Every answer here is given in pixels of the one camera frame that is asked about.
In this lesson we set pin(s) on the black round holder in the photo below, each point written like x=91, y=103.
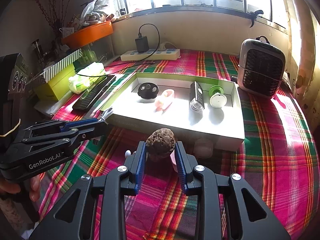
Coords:
x=148, y=91

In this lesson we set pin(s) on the black window latch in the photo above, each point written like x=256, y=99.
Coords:
x=253, y=16

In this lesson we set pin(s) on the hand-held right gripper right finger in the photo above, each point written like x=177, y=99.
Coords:
x=181, y=162

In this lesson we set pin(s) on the orange tray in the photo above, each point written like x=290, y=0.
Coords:
x=87, y=33

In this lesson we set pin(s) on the black charger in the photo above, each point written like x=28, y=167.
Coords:
x=142, y=45

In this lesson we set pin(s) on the green white round jar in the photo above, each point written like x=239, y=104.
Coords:
x=218, y=98

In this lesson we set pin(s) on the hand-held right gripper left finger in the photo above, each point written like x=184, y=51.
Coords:
x=141, y=160

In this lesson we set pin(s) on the small desk heater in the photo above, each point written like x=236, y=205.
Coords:
x=261, y=67

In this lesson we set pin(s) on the white power strip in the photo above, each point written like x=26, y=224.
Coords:
x=150, y=55

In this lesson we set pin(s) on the plastic bags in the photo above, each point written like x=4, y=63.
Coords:
x=96, y=8

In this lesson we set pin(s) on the dried branches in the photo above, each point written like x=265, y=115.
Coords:
x=53, y=12

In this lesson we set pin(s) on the person's left hand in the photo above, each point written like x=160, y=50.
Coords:
x=35, y=186

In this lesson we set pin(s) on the small black grater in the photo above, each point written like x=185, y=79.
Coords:
x=197, y=96

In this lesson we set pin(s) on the black keyboard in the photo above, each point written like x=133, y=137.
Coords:
x=93, y=92

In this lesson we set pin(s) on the yellow green striped box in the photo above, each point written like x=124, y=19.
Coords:
x=62, y=62

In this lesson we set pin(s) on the heart print curtain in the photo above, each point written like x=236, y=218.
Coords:
x=302, y=42

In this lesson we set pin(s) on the white paper sheet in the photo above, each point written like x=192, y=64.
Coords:
x=46, y=108

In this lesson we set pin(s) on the brown walnut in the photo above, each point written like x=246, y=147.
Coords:
x=160, y=143

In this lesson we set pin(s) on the green tissue packet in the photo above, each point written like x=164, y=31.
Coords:
x=86, y=78

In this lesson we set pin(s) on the shallow cardboard box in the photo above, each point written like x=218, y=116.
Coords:
x=175, y=120

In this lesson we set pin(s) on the pink stick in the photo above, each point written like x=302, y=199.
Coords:
x=164, y=100

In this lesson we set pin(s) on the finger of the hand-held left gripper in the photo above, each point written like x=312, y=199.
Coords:
x=80, y=124
x=90, y=133

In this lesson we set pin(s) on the white plug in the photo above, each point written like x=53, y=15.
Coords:
x=163, y=47

